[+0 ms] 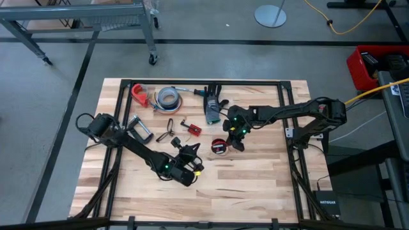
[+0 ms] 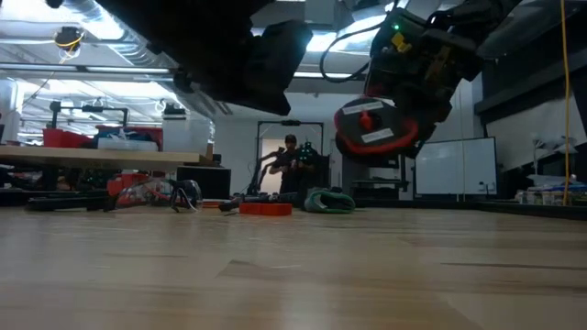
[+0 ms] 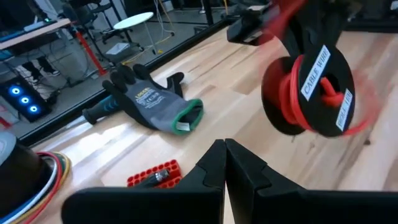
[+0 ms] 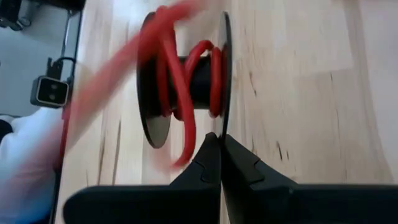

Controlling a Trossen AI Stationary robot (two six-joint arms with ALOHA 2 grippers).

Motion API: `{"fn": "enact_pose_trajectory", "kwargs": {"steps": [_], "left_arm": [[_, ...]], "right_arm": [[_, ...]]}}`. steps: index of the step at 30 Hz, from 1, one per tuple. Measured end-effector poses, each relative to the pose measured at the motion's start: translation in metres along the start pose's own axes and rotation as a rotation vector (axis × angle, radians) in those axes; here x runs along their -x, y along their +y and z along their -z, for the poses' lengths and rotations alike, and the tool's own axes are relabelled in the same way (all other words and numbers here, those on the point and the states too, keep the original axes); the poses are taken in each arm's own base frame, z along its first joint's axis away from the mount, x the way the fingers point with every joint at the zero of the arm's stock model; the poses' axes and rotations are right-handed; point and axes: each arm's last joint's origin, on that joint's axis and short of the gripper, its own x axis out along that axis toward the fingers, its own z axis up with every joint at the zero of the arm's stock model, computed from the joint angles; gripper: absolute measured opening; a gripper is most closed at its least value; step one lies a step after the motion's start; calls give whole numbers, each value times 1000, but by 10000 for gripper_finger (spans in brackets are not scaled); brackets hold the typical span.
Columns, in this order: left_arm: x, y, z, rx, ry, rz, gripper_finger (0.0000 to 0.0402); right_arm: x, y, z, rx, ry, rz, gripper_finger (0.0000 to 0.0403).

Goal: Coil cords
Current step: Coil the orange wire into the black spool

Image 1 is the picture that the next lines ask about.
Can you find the black cable bundle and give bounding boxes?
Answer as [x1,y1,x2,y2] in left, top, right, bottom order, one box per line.
[72,146,121,221]
[289,153,327,221]

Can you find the black aluminium extrusion frame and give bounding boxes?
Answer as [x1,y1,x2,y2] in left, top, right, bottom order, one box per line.
[68,79,339,230]

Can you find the thin blue wire coil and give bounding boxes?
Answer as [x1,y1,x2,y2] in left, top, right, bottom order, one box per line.
[153,95,181,113]

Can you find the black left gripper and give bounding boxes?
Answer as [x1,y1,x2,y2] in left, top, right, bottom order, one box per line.
[171,137,205,175]

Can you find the black C-clamp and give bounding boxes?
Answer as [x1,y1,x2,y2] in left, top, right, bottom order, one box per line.
[127,114,155,145]

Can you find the blue and black screwdriver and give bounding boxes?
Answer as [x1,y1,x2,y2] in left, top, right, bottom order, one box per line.
[171,85,206,97]

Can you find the red terminal block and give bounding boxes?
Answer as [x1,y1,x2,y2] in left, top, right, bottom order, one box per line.
[180,118,203,137]

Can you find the coloured wire coils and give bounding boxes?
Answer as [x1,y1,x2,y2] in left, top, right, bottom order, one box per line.
[152,93,184,114]

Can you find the round metal stand base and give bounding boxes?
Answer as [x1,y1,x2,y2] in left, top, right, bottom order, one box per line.
[254,0,288,29]

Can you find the black Netgear network switch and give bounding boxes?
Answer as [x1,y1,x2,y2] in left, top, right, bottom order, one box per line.
[312,190,341,218]

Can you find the thick yellow extension cable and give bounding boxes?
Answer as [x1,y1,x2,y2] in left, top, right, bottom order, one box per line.
[344,78,409,106]

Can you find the yellow cable with black joint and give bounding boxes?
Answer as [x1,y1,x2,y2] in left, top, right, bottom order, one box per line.
[303,0,383,36]

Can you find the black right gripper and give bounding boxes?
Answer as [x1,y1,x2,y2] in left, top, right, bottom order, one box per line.
[222,104,256,153]

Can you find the black rectangular device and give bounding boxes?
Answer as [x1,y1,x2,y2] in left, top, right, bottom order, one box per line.
[360,51,380,78]

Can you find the red tape dispenser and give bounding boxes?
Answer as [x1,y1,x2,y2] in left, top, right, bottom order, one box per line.
[130,83,151,109]

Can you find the red plastic bin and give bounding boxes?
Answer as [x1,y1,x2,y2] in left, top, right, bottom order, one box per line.
[346,45,409,92]

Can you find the grey and black work glove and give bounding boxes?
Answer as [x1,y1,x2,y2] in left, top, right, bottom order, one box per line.
[203,84,230,125]

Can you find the grey duct tape roll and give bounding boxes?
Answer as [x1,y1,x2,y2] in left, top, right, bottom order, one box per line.
[156,86,180,112]

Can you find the grey metal cart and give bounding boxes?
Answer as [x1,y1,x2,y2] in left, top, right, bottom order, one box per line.
[0,0,160,67]

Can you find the black floor stand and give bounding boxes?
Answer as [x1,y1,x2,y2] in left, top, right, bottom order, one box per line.
[326,0,409,44]

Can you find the thin black cable loop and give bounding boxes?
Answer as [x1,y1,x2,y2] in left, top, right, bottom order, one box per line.
[155,118,175,143]

